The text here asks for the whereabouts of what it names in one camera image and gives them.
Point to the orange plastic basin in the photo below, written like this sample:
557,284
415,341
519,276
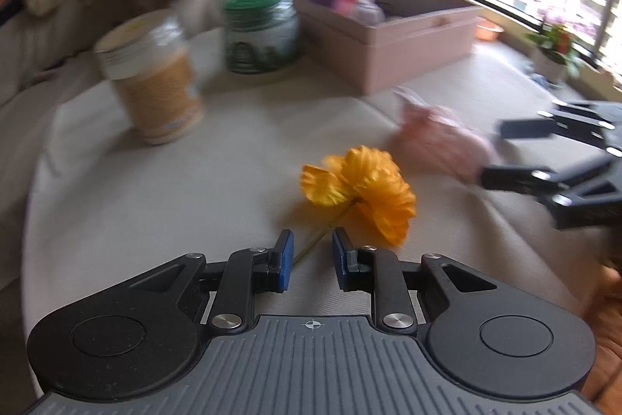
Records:
487,31

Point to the beige label jar white lid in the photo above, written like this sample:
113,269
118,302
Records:
155,89

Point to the pink cardboard box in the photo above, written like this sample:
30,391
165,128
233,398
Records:
388,50

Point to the potted plant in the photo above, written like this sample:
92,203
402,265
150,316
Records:
554,50

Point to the pink artificial flower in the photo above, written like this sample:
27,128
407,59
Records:
437,142

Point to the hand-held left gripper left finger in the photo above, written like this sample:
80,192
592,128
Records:
287,260

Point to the green lid glass jar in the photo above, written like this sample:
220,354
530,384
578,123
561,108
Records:
260,36

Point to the lavender towel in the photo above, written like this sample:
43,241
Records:
371,11

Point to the person's leg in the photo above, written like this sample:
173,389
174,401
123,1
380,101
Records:
605,337

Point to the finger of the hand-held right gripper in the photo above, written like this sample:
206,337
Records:
515,179
527,129

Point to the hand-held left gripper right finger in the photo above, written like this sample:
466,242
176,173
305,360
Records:
339,260

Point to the yellow artificial flower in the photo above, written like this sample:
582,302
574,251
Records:
369,191

